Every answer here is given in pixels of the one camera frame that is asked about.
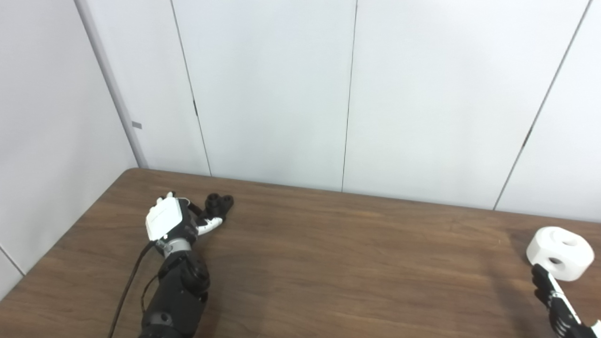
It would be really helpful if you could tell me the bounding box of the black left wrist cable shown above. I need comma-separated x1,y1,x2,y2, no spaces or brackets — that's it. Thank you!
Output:
108,240,159,338

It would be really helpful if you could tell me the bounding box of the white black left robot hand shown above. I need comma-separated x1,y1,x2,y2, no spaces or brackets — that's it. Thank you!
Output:
146,192,224,246

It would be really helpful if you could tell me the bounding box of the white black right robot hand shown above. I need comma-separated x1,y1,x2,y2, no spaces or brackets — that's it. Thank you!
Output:
532,264,601,338

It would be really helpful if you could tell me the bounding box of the round white piece with holes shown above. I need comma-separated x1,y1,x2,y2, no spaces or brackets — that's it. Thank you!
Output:
526,227,594,282

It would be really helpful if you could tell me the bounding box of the black flanged holder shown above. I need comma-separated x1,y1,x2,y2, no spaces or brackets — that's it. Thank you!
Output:
203,193,234,223

